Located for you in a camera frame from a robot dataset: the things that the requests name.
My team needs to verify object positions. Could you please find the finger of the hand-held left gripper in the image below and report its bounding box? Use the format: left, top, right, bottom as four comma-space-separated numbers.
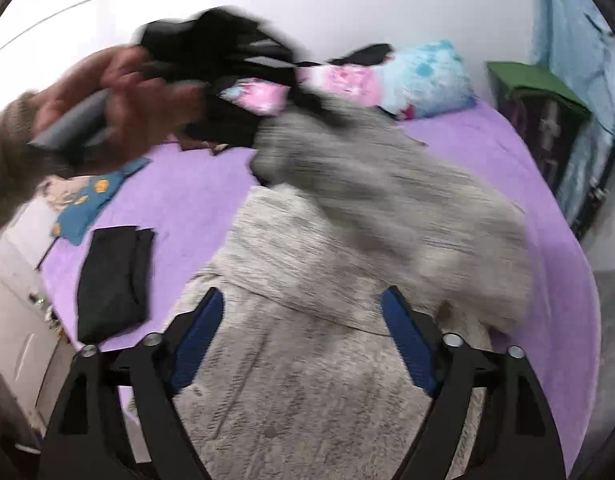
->
288, 82, 351, 128

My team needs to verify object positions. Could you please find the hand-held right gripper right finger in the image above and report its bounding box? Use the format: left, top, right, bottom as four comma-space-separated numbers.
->
380, 285, 568, 480

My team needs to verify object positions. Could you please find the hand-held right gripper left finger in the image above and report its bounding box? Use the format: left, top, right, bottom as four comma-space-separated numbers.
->
38, 287, 223, 480

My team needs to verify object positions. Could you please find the grey fleece garment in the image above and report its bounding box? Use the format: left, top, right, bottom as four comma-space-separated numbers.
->
128, 94, 533, 480

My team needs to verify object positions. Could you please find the person's left forearm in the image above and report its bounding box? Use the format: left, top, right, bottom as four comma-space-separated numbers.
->
0, 91, 56, 253

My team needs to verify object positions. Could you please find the person's left hand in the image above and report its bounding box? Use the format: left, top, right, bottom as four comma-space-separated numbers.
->
32, 44, 206, 177

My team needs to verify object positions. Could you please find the black cloth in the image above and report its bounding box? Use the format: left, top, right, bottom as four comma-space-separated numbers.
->
331, 43, 394, 67

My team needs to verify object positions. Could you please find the folded black garment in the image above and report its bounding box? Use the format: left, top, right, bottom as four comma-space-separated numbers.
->
76, 226, 156, 345

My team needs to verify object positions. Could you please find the pink and blue pillow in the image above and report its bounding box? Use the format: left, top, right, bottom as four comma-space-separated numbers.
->
220, 40, 479, 122

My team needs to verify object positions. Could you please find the purple bed blanket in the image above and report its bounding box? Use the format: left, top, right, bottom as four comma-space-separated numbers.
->
40, 100, 602, 480

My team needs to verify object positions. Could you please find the blue cloth with orange prints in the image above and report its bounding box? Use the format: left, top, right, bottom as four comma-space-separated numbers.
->
50, 157, 153, 247

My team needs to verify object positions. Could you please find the white cabinet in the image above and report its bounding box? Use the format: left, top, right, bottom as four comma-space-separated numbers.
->
0, 200, 77, 433

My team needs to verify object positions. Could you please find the green-topped storage box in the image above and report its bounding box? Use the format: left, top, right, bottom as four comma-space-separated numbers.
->
486, 61, 594, 202

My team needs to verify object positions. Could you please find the light blue curtain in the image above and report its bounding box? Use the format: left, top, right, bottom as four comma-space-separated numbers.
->
530, 0, 615, 241

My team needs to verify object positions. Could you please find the wall cable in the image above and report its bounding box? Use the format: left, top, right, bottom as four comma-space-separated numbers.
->
0, 0, 139, 61

